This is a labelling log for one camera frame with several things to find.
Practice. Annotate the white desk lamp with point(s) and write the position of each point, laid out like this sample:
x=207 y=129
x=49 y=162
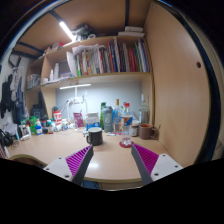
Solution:
x=75 y=86

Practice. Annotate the blue-capped white bottle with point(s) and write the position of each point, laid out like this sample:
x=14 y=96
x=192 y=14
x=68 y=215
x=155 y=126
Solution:
x=39 y=128

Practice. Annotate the blue and white box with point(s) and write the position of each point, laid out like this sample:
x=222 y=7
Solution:
x=92 y=121

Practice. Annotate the magenta pouch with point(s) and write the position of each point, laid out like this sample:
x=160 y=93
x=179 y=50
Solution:
x=78 y=120

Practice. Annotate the green bottle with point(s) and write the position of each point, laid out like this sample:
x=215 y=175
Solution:
x=102 y=113

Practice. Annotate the hanging dark clothes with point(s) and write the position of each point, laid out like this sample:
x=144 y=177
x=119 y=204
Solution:
x=6 y=96

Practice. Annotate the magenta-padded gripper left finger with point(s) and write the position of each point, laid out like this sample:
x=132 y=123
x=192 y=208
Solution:
x=59 y=166

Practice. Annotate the brown ceramic cup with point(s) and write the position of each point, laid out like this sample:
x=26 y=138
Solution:
x=145 y=131

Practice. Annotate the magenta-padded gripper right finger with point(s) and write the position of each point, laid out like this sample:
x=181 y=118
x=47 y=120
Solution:
x=166 y=165

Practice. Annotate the black mug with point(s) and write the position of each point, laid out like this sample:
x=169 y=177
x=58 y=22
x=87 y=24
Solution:
x=96 y=136

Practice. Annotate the ceiling light bar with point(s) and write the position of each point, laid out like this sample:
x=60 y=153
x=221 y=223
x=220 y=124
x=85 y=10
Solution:
x=66 y=30

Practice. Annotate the red and white can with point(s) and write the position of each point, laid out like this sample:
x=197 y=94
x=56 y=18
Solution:
x=57 y=117

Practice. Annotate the tall clear glass bottle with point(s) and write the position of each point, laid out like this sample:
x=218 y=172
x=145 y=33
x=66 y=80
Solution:
x=144 y=113

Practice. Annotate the pink pen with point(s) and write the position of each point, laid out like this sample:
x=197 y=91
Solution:
x=113 y=134

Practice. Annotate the flat round red coaster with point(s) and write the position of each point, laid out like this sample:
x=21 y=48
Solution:
x=121 y=144

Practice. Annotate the green container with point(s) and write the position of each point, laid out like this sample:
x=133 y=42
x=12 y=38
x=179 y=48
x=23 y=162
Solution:
x=32 y=125

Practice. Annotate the white power strip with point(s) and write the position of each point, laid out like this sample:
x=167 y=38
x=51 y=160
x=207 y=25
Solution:
x=75 y=100

